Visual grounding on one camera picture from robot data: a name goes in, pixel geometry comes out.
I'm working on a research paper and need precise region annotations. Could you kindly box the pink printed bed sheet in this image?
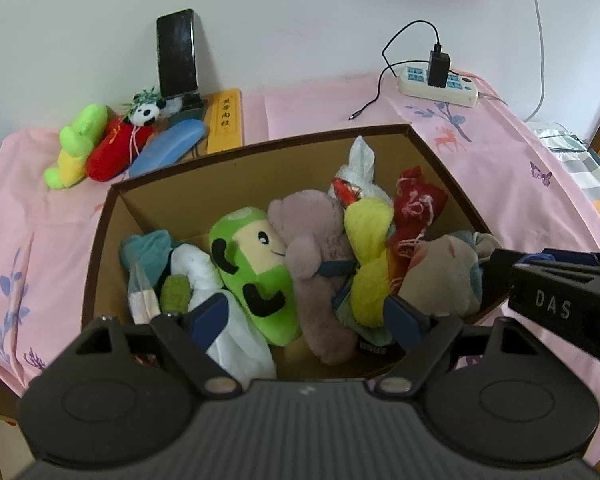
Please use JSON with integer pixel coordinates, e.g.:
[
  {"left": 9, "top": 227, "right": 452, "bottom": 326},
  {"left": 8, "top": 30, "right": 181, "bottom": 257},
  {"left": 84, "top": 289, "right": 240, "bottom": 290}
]
[{"left": 0, "top": 72, "right": 600, "bottom": 461}]

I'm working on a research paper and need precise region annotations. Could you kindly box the black charger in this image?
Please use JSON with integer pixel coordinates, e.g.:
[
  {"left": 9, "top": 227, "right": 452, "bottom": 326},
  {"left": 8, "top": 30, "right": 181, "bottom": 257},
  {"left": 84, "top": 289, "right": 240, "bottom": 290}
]
[{"left": 427, "top": 50, "right": 452, "bottom": 87}]

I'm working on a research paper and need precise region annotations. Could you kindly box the teal printed cloth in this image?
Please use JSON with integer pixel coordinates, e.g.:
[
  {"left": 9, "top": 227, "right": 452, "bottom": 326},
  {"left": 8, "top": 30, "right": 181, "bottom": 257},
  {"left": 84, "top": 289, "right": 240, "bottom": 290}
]
[{"left": 320, "top": 260, "right": 398, "bottom": 358}]

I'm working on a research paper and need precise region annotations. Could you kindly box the white teal plush toy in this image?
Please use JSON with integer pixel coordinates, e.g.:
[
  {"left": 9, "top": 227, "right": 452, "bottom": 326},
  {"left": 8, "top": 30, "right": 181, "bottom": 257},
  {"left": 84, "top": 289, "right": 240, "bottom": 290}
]
[{"left": 170, "top": 242, "right": 277, "bottom": 381}]

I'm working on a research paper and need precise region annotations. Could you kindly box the power strip cord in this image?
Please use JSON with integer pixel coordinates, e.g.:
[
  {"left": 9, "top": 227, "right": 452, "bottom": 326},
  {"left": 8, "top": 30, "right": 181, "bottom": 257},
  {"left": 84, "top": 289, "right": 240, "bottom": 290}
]
[{"left": 452, "top": 67, "right": 511, "bottom": 108}]

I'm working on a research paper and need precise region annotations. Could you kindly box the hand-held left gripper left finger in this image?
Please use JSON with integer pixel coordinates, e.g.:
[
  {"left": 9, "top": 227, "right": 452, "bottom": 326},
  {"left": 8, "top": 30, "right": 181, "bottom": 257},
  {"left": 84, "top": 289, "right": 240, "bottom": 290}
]
[{"left": 72, "top": 292, "right": 243, "bottom": 395}]

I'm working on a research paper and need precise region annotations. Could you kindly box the grey checked cloth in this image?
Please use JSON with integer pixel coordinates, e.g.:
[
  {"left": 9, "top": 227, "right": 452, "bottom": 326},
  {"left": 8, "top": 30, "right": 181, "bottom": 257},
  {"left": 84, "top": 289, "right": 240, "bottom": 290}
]
[{"left": 532, "top": 121, "right": 600, "bottom": 196}]

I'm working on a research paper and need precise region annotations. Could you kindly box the small teal towel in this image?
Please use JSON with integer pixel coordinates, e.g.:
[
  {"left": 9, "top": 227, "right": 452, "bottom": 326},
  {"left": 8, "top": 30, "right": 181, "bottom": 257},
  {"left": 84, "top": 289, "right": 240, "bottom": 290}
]
[{"left": 119, "top": 229, "right": 176, "bottom": 286}]

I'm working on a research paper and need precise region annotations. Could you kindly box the grey wall cable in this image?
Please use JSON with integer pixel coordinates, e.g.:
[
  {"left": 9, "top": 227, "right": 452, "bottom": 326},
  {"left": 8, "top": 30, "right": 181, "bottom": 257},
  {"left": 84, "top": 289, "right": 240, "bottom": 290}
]
[{"left": 524, "top": 0, "right": 548, "bottom": 123}]

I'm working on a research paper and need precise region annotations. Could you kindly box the black phone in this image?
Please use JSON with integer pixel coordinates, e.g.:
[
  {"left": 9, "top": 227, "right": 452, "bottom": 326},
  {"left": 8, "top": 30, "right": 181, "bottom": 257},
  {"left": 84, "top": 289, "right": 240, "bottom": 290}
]
[{"left": 156, "top": 8, "right": 201, "bottom": 98}]

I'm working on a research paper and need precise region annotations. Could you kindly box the panda plush toy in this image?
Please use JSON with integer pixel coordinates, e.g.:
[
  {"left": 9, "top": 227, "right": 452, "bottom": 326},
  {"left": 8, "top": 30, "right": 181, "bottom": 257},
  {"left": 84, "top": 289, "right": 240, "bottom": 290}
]
[{"left": 122, "top": 87, "right": 183, "bottom": 127}]

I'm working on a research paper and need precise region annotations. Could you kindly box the green plush toy with face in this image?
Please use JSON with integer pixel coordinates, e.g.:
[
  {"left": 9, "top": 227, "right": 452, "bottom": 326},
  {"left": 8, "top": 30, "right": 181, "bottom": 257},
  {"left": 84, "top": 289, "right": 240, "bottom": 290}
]
[{"left": 208, "top": 205, "right": 303, "bottom": 347}]

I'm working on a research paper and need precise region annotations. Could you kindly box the brown cardboard box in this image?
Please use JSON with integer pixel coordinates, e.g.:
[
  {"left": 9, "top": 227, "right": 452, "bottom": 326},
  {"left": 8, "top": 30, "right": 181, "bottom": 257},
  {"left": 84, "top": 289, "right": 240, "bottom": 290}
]
[{"left": 81, "top": 123, "right": 503, "bottom": 381}]

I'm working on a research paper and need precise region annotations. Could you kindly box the olive green plush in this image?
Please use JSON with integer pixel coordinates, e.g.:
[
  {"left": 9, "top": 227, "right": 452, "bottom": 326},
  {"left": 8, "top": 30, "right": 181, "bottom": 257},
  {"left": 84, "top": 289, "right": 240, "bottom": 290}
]
[{"left": 159, "top": 275, "right": 193, "bottom": 315}]

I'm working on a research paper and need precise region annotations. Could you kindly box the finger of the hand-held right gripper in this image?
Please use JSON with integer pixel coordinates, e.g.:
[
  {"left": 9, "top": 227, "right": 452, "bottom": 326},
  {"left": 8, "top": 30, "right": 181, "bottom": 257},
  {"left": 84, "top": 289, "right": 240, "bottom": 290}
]
[{"left": 480, "top": 247, "right": 558, "bottom": 313}]

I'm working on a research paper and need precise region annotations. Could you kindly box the red printed pouch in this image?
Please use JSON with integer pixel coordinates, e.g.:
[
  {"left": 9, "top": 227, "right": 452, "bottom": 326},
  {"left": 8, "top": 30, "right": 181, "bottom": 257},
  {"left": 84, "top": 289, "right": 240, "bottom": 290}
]
[{"left": 329, "top": 177, "right": 368, "bottom": 208}]

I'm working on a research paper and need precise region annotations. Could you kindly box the white power strip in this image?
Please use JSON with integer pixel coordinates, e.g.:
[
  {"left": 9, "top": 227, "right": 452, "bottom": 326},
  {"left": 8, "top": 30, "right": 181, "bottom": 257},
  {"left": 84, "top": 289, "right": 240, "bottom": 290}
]
[{"left": 397, "top": 64, "right": 480, "bottom": 108}]

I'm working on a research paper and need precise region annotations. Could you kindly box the black phone stand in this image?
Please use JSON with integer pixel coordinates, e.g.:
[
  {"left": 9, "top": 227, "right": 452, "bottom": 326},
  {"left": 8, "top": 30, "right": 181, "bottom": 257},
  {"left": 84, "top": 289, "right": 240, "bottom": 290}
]
[{"left": 162, "top": 91, "right": 208, "bottom": 121}]

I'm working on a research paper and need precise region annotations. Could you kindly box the mauve plush bear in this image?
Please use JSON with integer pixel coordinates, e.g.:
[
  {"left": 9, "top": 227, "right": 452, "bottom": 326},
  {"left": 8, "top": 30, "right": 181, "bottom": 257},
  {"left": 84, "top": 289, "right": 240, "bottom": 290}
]
[{"left": 267, "top": 189, "right": 361, "bottom": 366}]

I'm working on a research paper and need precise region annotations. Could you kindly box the white terry towel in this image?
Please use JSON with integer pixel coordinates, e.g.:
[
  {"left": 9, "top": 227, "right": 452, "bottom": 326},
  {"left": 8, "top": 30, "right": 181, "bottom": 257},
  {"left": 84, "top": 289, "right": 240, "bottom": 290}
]
[{"left": 330, "top": 135, "right": 396, "bottom": 206}]

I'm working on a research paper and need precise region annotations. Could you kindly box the red knitted plush toy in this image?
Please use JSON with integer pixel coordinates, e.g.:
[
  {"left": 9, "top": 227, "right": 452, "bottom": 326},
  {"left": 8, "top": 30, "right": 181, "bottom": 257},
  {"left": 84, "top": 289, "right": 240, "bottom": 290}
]
[{"left": 385, "top": 166, "right": 449, "bottom": 281}]

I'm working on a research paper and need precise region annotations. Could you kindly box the green yellow plush toy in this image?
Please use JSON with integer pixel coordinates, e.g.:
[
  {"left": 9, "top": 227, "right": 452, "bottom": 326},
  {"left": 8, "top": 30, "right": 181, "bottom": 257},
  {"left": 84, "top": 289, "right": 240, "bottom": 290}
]
[{"left": 44, "top": 103, "right": 110, "bottom": 192}]

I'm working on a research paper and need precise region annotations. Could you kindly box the black charging cable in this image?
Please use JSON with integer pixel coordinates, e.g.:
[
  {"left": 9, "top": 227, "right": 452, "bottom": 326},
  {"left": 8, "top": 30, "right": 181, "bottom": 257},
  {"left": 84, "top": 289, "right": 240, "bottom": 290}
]
[{"left": 348, "top": 21, "right": 443, "bottom": 122}]

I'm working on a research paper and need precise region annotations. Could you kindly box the yellow book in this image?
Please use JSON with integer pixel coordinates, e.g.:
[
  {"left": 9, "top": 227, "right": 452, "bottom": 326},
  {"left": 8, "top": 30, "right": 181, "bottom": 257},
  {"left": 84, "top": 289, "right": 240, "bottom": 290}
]
[{"left": 206, "top": 88, "right": 243, "bottom": 153}]

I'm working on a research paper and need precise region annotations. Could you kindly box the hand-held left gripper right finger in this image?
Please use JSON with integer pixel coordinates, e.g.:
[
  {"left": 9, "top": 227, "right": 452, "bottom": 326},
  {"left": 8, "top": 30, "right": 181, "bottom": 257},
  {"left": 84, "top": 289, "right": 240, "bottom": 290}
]
[{"left": 377, "top": 294, "right": 521, "bottom": 395}]

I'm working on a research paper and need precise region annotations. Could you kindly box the blue glasses case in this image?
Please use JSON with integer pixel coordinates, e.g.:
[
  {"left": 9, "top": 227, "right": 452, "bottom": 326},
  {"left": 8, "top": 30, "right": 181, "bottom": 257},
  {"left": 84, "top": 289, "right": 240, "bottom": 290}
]
[{"left": 128, "top": 119, "right": 207, "bottom": 178}]

